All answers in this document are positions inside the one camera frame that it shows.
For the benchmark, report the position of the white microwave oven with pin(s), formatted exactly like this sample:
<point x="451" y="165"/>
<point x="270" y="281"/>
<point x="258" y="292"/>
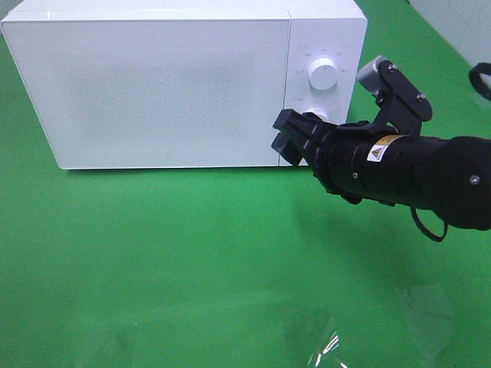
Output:
<point x="334" y="29"/>

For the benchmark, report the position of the white microwave knob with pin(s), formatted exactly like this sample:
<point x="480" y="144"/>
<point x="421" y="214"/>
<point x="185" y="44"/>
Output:
<point x="322" y="73"/>
<point x="322" y="114"/>

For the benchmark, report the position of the clear tape patch right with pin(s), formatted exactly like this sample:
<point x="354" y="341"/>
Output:
<point x="430" y="320"/>

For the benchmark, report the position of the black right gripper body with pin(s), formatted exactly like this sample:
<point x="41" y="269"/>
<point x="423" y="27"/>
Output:
<point x="338" y="157"/>

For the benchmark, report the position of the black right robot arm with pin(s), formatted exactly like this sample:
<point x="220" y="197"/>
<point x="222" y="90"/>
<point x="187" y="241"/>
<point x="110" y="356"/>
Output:
<point x="449" y="177"/>

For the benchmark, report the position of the white microwave door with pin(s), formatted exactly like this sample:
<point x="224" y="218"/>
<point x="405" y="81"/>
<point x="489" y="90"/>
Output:
<point x="154" y="94"/>

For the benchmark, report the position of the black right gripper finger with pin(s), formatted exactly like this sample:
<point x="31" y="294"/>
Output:
<point x="298" y="127"/>
<point x="290" y="148"/>

